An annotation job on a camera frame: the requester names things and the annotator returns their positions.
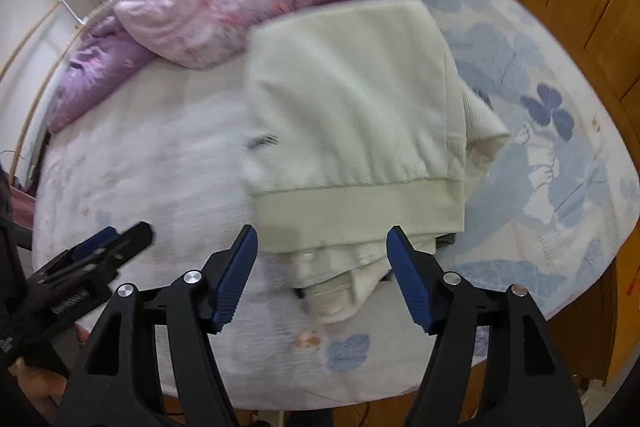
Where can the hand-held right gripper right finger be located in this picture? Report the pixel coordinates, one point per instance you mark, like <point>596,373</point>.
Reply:
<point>410,282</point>

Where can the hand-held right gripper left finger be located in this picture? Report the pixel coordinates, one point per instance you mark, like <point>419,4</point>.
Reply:
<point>235,287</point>

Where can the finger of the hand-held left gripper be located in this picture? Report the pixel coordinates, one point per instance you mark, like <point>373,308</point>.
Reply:
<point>132,239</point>
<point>97,239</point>

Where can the white button jacket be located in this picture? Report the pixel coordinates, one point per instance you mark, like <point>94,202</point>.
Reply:
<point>350,107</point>

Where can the person's left hand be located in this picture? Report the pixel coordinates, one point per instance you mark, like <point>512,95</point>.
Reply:
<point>35,387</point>

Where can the pink towel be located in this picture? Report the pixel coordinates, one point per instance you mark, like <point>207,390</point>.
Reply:
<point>22,204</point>

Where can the bed with floral sheet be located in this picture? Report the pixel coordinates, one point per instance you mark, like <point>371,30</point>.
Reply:
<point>150,157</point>

